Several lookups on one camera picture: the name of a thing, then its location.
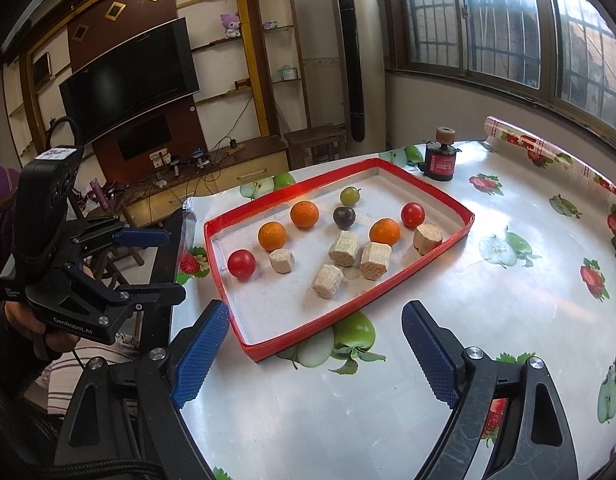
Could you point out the dark purple plum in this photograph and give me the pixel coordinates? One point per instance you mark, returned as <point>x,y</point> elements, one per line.
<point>344,217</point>

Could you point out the orange mandarin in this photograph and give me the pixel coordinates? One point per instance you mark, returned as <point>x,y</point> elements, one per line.
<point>272,235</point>
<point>305,214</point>
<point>385,231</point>

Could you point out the wall shelving unit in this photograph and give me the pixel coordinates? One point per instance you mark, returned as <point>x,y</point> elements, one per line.
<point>249,86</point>

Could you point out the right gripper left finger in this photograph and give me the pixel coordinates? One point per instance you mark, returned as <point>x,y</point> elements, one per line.
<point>124,420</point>

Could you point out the wooden tv cabinet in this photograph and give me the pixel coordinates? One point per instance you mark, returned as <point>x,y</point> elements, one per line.
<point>155,198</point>

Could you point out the operator left hand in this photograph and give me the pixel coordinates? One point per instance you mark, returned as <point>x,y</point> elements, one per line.
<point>20,316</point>

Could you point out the wooden stool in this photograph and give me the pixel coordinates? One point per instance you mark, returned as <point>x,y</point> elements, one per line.
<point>312,146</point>

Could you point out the red rimmed tray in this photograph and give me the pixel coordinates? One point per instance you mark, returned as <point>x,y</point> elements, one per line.
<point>271,312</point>

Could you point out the fruit print tablecloth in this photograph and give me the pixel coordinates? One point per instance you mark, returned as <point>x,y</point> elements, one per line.
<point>525,279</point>

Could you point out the green yellow tomato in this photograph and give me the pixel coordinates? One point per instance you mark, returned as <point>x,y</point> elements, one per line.
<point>349,196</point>

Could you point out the dark jar with cork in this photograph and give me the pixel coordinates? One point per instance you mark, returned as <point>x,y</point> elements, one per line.
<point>441,155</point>

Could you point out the beige corn block front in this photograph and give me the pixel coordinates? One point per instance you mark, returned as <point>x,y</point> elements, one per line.
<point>327,281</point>

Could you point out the tall standing air conditioner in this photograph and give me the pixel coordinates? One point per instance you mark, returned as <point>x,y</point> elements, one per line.
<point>361,60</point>

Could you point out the beige corn block chunk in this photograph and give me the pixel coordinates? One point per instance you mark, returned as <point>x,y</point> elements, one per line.
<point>282,261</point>

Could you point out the barred window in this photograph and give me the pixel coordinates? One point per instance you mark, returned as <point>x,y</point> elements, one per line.
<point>560,54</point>

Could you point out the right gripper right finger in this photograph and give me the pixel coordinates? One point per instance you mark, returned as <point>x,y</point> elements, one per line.
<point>534,441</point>

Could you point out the purple plush toy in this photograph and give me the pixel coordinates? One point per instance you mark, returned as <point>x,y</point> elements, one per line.
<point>231,24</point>

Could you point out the flat screen television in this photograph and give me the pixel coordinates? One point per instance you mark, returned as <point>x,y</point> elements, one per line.
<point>139,75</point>

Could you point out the beige corn block piece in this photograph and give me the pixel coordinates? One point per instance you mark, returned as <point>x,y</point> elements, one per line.
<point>344,249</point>

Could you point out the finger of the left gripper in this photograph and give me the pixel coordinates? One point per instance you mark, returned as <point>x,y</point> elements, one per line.
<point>138,237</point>
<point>143,297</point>

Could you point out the small beige corn block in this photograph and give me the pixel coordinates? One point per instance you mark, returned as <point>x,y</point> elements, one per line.
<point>426,238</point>

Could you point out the large beige corn block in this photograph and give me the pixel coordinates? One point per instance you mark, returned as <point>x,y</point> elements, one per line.
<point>374,262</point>

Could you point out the red tomato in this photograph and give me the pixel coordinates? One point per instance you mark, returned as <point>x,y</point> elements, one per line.
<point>242,264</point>
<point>412,215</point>

